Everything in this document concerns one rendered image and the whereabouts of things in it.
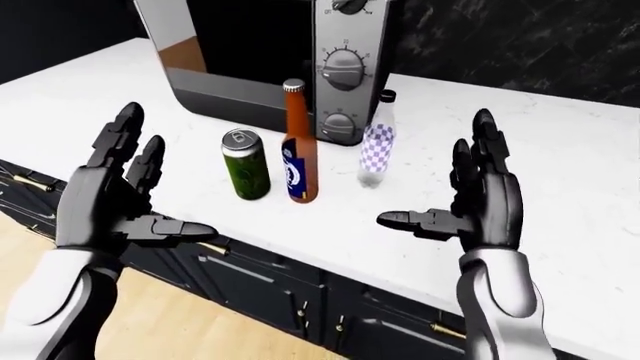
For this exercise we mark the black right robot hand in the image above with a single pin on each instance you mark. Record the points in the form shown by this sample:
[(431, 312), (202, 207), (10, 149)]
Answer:
[(492, 202)]

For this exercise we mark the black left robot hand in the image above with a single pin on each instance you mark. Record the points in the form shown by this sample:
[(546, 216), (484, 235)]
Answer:
[(95, 195)]

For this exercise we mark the clear plastic bottle checkered label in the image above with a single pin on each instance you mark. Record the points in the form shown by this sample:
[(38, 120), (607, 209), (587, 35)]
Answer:
[(378, 146)]

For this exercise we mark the green drink can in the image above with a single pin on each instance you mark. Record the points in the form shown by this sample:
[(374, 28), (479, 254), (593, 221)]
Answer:
[(245, 164)]

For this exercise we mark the small microwave knob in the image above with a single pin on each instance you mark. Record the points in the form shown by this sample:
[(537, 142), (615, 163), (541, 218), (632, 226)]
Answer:
[(339, 126)]

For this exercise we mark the dark blue base cabinet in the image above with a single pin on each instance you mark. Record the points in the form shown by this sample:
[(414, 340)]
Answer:
[(250, 285)]

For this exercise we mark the brass cabinet door knob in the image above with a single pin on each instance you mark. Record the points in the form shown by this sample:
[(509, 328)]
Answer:
[(340, 323), (302, 313)]

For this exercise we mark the large microwave timer knob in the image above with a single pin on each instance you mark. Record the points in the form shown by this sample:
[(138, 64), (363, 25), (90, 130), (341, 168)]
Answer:
[(344, 69)]

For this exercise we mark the brown beer bottle blue label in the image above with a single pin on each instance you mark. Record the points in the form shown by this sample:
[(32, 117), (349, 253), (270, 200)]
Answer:
[(299, 150)]

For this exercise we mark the silver black microwave oven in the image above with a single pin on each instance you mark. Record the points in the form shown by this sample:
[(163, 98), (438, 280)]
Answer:
[(280, 56)]

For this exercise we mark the microwave knob cut by frame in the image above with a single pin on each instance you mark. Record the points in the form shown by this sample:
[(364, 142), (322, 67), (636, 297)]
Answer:
[(350, 4)]

